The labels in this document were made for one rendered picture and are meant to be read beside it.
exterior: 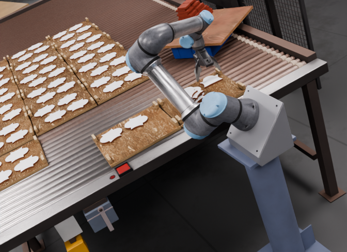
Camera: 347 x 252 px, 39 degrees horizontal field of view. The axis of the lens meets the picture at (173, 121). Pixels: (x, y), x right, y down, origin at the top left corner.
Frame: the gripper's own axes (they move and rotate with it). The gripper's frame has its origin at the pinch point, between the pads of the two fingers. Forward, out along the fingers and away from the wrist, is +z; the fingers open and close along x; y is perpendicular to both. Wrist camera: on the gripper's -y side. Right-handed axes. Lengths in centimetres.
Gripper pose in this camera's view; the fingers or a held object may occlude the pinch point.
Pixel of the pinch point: (209, 77)
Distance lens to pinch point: 277.7
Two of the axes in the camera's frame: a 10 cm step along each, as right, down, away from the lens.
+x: -8.9, 4.4, -1.2
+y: -3.2, -4.3, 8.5
